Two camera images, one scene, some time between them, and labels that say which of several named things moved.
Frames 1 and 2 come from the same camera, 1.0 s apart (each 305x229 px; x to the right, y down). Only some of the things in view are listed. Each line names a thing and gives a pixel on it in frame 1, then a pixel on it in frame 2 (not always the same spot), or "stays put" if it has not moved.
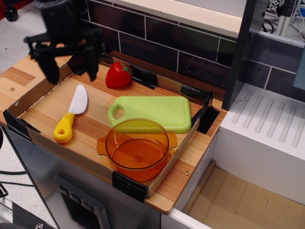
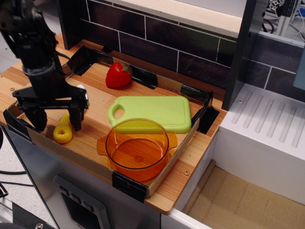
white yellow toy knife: [63, 132] stays put
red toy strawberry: [118, 75] stays put
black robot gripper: [90, 41] → [50, 90]
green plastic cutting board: [175, 112] stays put
